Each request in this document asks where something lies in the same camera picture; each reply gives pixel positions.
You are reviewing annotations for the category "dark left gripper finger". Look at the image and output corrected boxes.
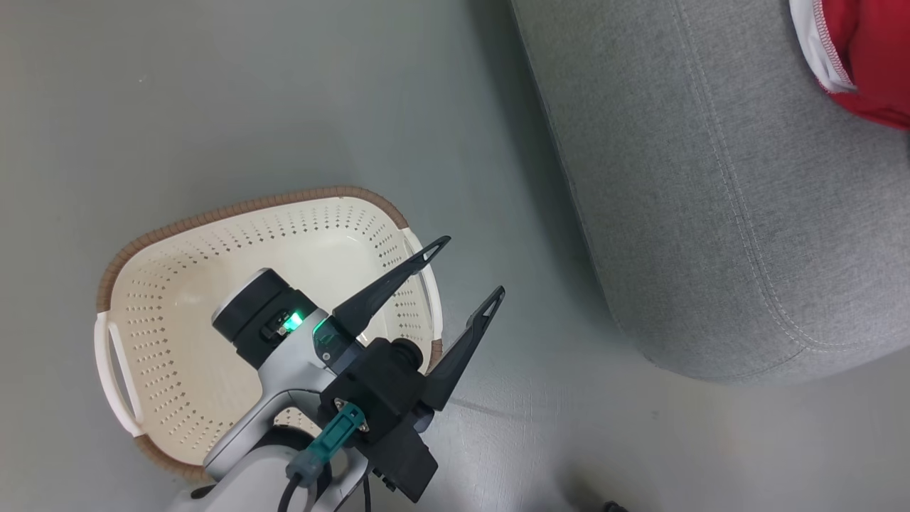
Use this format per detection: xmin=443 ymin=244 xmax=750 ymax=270
xmin=331 ymin=236 xmax=452 ymax=343
xmin=424 ymin=286 xmax=507 ymax=412

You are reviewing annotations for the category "teal camera cable plug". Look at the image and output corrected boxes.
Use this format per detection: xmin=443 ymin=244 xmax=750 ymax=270
xmin=286 ymin=402 xmax=368 ymax=489

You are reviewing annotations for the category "cream perforated laundry basket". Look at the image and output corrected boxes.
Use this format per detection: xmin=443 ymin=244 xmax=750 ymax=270
xmin=94 ymin=186 xmax=446 ymax=485

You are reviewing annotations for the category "red and white garment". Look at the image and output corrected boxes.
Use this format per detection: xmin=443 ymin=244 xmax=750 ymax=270
xmin=789 ymin=0 xmax=910 ymax=133

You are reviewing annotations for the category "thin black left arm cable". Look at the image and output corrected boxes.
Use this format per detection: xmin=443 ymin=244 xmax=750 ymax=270
xmin=276 ymin=473 xmax=304 ymax=512

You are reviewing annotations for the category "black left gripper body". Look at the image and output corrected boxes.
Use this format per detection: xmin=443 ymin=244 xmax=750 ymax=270
xmin=313 ymin=318 xmax=440 ymax=504

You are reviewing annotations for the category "grey fabric sofa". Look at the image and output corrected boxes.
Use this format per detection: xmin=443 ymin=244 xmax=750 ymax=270
xmin=508 ymin=0 xmax=910 ymax=385

